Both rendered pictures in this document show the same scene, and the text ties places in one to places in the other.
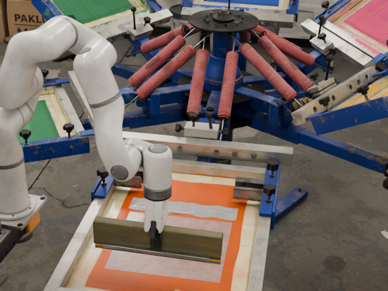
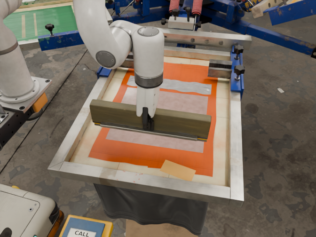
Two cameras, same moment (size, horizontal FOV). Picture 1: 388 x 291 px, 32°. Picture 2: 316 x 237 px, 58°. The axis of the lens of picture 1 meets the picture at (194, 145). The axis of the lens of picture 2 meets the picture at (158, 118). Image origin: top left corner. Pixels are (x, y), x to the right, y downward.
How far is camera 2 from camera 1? 1.06 m
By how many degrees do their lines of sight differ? 15
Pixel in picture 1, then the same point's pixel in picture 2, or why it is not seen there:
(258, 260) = (235, 132)
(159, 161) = (150, 45)
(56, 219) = (91, 82)
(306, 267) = not seen: hidden behind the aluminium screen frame
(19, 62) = not seen: outside the picture
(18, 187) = (15, 73)
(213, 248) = (201, 130)
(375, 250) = (274, 100)
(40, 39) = not seen: outside the picture
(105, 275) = (106, 145)
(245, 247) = (220, 119)
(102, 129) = (81, 6)
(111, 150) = (93, 33)
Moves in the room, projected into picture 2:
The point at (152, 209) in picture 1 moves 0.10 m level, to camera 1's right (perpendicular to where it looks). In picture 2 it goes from (144, 96) to (183, 97)
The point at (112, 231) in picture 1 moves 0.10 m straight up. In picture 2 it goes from (108, 114) to (103, 87)
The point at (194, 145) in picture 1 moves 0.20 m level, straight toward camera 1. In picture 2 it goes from (176, 34) to (177, 57)
